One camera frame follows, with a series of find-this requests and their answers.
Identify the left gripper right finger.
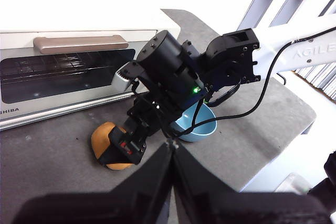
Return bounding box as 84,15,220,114
174,146,333,224

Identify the blue bowl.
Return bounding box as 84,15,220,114
169,102,218,143

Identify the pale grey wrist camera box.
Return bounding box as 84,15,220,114
112,66,132,93

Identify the grey slatted panel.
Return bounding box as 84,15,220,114
293,62,336,102

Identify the metal wire oven rack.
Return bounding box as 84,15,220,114
0,52,116,86

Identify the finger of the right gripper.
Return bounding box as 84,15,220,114
98,126,147,166

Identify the grey metal frame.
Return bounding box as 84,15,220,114
236,0,336,32

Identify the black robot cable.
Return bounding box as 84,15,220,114
204,82,241,108
167,27,336,141

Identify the cream Toshiba toaster oven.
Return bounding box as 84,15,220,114
0,0,182,132

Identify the oven door with beige handle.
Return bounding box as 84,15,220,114
0,29,160,131

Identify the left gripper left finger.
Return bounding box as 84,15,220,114
12,144,173,224

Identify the brown potato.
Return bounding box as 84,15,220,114
90,121,137,171

